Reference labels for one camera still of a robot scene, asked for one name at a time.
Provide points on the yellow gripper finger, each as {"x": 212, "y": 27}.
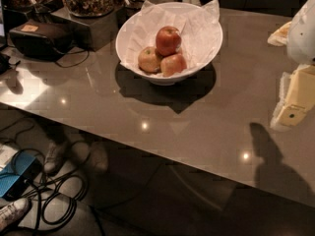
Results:
{"x": 297, "y": 97}
{"x": 279, "y": 37}

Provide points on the white rounded gripper body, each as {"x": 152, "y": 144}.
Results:
{"x": 302, "y": 38}

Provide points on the red top apple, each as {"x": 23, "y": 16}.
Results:
{"x": 168, "y": 40}

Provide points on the red-yellow front apple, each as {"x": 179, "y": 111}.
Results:
{"x": 172, "y": 64}

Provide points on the white bowl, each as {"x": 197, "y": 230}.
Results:
{"x": 200, "y": 61}

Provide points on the yellow-red left apple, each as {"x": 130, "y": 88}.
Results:
{"x": 149, "y": 60}

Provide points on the white paper liner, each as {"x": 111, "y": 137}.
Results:
{"x": 200, "y": 33}

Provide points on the dark square stand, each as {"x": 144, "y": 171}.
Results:
{"x": 89, "y": 33}

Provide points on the black box device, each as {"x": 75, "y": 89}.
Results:
{"x": 42, "y": 41}

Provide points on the white shoe under table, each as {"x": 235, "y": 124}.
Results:
{"x": 54, "y": 157}

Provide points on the blue box on floor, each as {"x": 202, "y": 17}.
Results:
{"x": 14, "y": 176}

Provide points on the white shoe lower left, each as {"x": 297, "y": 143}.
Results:
{"x": 13, "y": 211}

